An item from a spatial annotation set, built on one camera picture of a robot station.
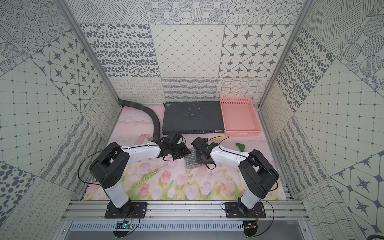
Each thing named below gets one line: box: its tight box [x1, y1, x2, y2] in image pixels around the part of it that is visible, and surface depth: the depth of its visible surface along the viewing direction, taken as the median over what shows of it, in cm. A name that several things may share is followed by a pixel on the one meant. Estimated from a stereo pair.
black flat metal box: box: [162, 101, 225, 135], surface depth 111 cm
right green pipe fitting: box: [235, 142, 246, 152], surface depth 100 cm
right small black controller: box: [243, 220, 258, 237], surface depth 73 cm
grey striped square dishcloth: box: [184, 147, 204, 169], surface depth 90 cm
